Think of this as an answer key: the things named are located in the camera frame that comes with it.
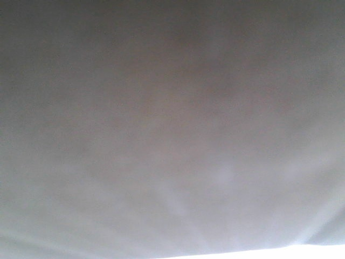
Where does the brown cardboard EcoFlow box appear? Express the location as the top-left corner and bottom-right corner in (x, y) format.
(1, 1), (344, 258)

